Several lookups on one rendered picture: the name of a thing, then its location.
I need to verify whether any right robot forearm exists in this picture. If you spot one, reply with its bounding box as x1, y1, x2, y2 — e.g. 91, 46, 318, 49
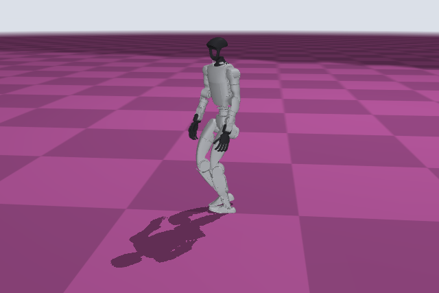
195, 95, 209, 121

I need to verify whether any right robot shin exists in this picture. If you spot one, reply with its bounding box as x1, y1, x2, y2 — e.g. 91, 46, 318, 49
198, 168, 216, 190

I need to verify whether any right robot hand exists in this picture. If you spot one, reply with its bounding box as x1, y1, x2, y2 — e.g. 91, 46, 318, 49
188, 114, 201, 140

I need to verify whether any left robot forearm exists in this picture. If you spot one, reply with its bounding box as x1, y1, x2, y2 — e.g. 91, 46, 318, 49
225, 97, 239, 132

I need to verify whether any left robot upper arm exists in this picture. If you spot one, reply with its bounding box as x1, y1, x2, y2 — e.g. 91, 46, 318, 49
226, 67, 241, 105

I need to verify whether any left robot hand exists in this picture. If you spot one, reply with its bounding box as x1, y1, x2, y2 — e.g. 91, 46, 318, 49
213, 124, 231, 152

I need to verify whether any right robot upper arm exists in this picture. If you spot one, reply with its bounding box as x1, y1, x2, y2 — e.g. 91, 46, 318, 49
201, 65, 211, 98

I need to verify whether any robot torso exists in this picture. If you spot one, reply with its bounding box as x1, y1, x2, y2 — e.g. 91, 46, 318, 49
207, 61, 235, 129

